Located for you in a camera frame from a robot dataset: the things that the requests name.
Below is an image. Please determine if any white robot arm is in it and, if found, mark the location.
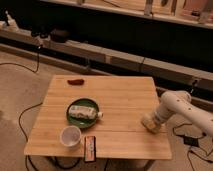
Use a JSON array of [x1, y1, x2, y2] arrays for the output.
[[152, 91, 213, 137]]

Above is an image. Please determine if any red chili pepper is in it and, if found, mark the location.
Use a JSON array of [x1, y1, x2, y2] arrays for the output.
[[67, 79, 84, 85]]

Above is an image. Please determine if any clear plastic bottle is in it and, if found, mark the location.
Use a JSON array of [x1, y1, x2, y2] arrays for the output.
[[68, 105, 103, 119]]

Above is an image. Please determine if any green plate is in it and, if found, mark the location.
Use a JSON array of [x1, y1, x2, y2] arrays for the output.
[[66, 98, 103, 129]]

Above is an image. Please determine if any orange snack box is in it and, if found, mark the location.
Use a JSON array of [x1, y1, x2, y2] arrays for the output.
[[84, 136, 96, 162]]

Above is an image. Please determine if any white paper cup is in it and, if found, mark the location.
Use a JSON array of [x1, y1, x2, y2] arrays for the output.
[[60, 126, 81, 147]]

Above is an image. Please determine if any black power adapter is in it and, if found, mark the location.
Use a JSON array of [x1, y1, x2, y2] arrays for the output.
[[183, 136, 199, 147]]

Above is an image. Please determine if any black floor cable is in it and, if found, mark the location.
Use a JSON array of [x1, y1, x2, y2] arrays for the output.
[[0, 44, 44, 171]]

